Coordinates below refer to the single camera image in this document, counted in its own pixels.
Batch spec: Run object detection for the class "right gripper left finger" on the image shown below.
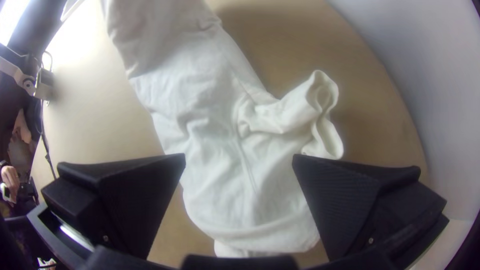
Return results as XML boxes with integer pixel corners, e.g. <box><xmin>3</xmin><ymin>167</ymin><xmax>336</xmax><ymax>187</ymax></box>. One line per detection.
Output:
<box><xmin>41</xmin><ymin>152</ymin><xmax>187</xmax><ymax>260</ymax></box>

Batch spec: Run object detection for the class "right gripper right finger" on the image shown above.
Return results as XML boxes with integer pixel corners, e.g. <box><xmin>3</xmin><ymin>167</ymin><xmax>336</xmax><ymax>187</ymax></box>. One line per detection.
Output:
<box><xmin>292</xmin><ymin>153</ymin><xmax>450</xmax><ymax>262</ymax></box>

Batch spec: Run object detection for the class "white t-shirt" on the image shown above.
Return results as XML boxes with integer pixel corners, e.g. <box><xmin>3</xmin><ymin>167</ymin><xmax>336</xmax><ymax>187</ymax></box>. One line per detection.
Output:
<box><xmin>100</xmin><ymin>0</ymin><xmax>345</xmax><ymax>259</ymax></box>

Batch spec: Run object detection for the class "person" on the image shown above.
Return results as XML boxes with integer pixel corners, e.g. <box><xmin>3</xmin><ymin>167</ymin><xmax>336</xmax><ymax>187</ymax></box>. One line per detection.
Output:
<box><xmin>0</xmin><ymin>106</ymin><xmax>35</xmax><ymax>208</ymax></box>

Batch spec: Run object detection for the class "black cable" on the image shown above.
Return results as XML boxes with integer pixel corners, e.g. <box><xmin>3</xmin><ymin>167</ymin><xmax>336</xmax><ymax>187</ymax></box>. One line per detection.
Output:
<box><xmin>38</xmin><ymin>100</ymin><xmax>58</xmax><ymax>181</ymax></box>

